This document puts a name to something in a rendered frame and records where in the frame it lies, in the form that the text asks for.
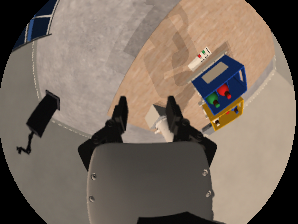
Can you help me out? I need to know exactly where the orange divided crate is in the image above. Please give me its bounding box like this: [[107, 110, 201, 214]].
[[202, 96, 244, 131]]

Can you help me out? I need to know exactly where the blue bottle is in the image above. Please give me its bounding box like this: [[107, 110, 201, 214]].
[[231, 106, 239, 114]]

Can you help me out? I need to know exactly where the blue crate with dividers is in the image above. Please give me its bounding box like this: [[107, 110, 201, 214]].
[[192, 55, 247, 116]]

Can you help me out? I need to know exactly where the white paper strip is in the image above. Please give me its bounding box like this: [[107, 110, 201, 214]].
[[188, 46, 212, 72]]

